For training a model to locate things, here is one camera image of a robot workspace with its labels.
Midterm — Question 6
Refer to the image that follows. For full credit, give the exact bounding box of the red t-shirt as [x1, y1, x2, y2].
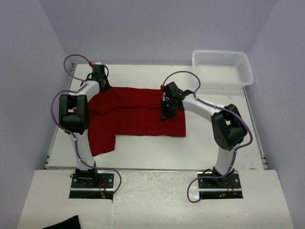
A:
[88, 87, 186, 156]

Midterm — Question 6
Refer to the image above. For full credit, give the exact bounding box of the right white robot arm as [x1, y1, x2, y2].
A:
[160, 82, 248, 187]

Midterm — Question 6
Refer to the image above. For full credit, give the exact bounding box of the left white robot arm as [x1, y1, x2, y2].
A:
[58, 62, 111, 187]

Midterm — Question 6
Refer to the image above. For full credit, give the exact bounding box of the white plastic basket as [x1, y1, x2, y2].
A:
[192, 50, 254, 90]

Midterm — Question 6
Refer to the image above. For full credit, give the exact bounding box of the black cloth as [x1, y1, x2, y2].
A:
[44, 215, 81, 229]

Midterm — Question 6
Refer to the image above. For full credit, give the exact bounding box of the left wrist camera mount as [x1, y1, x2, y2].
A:
[88, 61, 102, 67]

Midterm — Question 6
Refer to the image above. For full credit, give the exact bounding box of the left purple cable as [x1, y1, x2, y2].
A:
[50, 54, 122, 197]

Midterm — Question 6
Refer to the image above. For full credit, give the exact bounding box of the purple cable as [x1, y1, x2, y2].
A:
[50, 54, 122, 197]
[187, 71, 254, 203]

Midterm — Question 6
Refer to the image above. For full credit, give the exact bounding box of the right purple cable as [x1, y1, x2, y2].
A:
[187, 71, 254, 203]

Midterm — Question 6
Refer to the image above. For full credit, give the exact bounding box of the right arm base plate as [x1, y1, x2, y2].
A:
[198, 171, 243, 200]

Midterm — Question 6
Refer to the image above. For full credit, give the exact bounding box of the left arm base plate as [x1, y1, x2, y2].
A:
[69, 169, 114, 200]

